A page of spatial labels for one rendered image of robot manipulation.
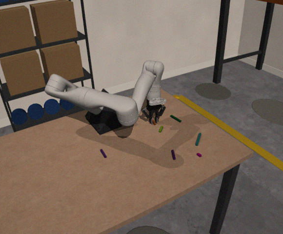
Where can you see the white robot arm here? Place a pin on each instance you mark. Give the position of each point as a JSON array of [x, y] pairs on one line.
[[127, 109]]

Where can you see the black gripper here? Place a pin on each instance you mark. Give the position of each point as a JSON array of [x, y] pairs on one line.
[[154, 109]]

